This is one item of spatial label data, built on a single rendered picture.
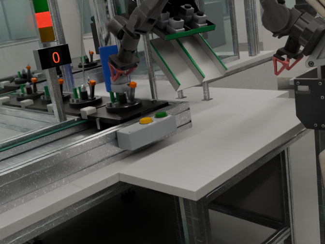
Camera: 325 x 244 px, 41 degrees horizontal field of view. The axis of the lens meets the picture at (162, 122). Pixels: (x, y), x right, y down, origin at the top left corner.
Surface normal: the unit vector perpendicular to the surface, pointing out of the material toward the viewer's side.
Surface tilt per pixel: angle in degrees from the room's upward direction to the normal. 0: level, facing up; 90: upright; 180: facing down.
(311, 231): 0
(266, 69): 90
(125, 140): 90
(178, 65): 45
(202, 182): 0
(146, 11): 77
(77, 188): 0
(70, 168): 90
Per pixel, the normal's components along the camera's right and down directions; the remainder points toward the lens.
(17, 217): -0.14, -0.95
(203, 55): 0.29, -0.57
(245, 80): 0.70, 0.09
